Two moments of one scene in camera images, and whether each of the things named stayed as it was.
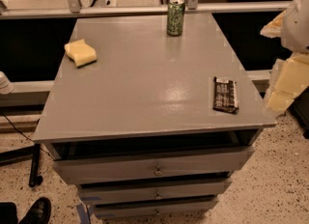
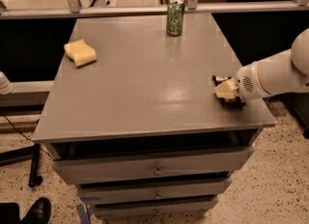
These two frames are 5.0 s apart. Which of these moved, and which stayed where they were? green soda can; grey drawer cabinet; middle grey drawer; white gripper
Moved: white gripper
Stayed: grey drawer cabinet; green soda can; middle grey drawer
